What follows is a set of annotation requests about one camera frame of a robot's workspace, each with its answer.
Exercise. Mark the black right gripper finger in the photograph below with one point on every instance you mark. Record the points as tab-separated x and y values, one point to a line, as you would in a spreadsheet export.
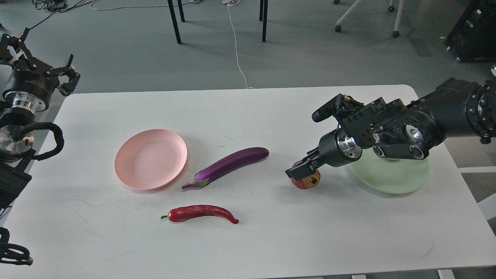
303	168
312	155

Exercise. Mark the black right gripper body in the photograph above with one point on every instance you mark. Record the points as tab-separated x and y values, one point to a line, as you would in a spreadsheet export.
337	149

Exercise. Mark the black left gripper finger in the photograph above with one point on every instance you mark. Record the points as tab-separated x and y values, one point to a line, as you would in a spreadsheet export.
65	78
17	44

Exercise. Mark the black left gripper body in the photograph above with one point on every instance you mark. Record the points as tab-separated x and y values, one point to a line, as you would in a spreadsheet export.
39	87

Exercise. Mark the red pomegranate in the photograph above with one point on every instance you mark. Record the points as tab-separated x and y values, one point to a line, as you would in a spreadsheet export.
307	182

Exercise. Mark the red chili pepper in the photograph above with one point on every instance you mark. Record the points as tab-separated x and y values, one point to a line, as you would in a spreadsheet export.
193	211

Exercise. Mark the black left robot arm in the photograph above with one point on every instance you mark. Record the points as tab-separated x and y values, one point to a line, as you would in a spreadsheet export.
16	128

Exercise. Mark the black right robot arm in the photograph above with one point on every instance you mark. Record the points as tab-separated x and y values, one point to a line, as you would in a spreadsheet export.
399	131

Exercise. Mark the green plate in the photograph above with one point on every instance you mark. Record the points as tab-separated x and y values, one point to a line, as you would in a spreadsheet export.
391	176

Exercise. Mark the purple eggplant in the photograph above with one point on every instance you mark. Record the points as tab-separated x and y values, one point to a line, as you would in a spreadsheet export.
226	165

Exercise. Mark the pink plate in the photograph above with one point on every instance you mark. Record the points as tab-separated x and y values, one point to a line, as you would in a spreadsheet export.
150	159

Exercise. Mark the black table leg left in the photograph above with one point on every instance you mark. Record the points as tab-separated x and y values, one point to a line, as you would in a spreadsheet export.
174	20

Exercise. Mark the black table leg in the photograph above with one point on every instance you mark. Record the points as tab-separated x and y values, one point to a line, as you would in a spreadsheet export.
263	10
174	20

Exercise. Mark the black table leg right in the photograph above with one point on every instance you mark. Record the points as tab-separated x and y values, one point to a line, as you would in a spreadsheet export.
263	10

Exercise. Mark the black equipment box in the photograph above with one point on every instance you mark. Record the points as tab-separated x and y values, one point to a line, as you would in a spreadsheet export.
473	38

